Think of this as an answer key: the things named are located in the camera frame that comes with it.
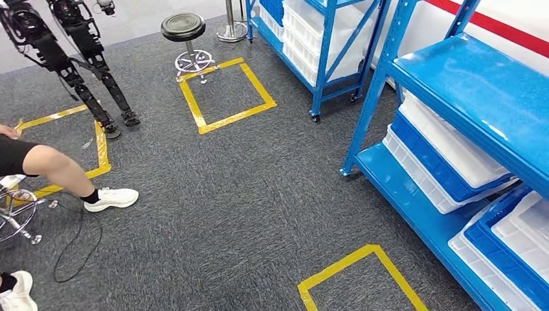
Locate person's left hand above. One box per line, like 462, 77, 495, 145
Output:
0, 124, 21, 141

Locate blue metal shelf rack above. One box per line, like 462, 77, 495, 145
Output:
244, 0, 392, 124
339, 0, 549, 311

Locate white power strip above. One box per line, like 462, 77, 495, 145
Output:
0, 174, 27, 190

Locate person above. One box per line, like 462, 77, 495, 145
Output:
0, 124, 140, 311

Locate black seat chrome stool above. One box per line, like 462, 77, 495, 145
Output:
0, 174, 60, 246
160, 12, 220, 86

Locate yellow floor tape square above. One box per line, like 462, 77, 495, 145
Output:
177, 56, 278, 135
5, 104, 113, 203

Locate black humanoid robot legs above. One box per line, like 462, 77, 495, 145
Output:
0, 0, 142, 141

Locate blue plastic bin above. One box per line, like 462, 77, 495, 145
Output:
258, 0, 286, 27
462, 183, 549, 311
389, 109, 517, 203

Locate black floor cable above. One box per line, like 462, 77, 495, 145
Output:
53, 200, 104, 284

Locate chrome stanchion post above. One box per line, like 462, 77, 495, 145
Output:
215, 0, 250, 43

